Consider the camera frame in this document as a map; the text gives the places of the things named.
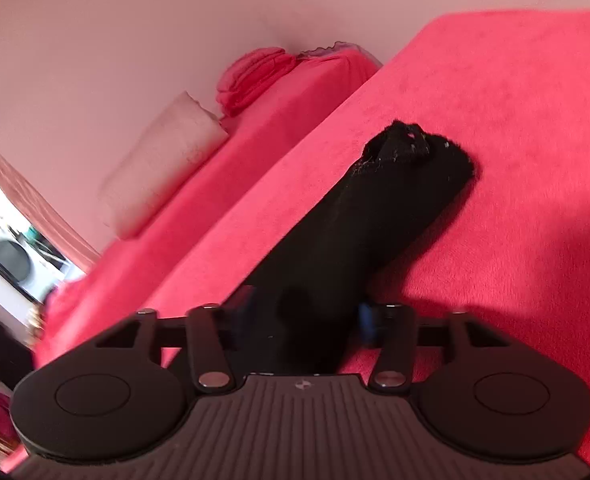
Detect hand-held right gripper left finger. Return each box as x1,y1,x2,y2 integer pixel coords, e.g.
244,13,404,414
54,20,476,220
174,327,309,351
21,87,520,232
94,284,257,394

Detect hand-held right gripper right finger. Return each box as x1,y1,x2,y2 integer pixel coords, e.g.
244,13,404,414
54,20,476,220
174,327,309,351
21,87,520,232
358,302,509,394

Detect black knit pants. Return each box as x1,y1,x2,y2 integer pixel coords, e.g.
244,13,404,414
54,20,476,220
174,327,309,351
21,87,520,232
227,120,476,376

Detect pale pink pillow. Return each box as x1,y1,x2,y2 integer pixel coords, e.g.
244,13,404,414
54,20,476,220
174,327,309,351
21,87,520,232
97,90,231,240

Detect pink covered bed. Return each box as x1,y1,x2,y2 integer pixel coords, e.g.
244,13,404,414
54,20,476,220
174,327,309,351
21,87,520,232
32,41,384,363

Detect white washing machine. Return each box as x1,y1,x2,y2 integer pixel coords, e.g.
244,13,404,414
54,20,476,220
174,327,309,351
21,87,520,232
0,236,32,292

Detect pink curtain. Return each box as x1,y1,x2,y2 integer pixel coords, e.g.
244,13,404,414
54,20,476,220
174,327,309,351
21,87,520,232
0,127,102,272

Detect pink folded cloth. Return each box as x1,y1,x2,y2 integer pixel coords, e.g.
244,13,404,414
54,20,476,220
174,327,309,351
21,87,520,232
215,46,302,119

